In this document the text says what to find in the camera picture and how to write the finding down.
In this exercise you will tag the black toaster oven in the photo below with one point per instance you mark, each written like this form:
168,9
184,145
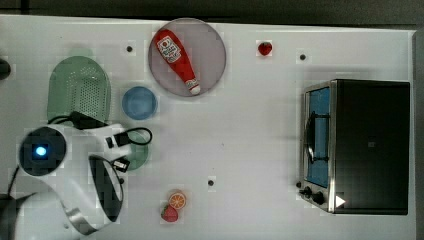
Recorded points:
356,147

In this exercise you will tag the green colander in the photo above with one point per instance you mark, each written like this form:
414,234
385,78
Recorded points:
79,84

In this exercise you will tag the blue bowl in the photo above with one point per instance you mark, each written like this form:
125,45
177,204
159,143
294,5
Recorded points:
139,103

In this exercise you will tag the red ketchup bottle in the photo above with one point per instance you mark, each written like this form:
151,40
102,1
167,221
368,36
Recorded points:
174,54

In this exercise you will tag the green mug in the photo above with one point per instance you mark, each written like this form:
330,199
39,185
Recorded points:
139,151

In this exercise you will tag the red strawberry near plate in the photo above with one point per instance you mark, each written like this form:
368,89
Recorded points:
265,48

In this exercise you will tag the red strawberry near orange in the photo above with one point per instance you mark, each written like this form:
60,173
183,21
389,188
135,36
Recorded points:
169,214

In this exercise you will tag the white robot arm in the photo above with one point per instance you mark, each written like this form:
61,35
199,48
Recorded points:
79,160

